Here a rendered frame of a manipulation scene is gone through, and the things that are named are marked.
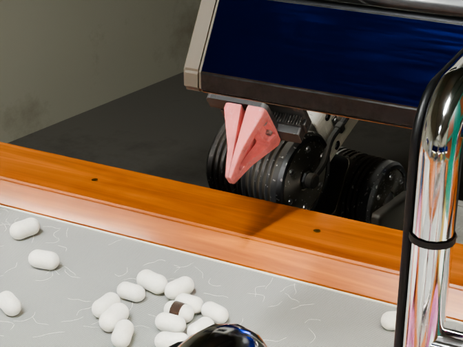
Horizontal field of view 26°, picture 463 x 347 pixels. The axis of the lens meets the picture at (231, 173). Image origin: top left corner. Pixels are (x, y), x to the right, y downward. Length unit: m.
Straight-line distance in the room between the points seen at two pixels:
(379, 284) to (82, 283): 0.32
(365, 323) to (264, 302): 0.11
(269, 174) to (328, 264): 0.25
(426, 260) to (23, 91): 2.90
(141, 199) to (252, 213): 0.14
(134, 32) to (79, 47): 0.28
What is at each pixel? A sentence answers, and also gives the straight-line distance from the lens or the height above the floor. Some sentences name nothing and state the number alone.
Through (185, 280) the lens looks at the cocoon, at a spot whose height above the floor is 0.76.
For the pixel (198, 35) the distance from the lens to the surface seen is 0.76.
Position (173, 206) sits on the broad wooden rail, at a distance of 1.20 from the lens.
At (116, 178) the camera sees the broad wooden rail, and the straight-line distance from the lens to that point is 1.27.
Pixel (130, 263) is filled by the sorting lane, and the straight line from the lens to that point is 1.13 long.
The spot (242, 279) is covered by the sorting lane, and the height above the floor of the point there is 0.74.
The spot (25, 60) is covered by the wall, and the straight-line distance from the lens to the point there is 3.39.
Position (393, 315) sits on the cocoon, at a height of 0.76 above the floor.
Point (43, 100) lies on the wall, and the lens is 3.49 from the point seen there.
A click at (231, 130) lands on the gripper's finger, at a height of 0.90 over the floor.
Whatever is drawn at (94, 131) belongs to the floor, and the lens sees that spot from 3.46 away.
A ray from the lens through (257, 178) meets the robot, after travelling 1.32.
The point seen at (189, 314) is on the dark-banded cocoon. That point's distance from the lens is 1.01.
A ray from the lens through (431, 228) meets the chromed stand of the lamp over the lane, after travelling 0.57.
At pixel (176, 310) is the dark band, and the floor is 0.76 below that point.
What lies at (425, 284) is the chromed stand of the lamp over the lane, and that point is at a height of 1.00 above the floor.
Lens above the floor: 1.30
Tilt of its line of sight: 25 degrees down
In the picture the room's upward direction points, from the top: straight up
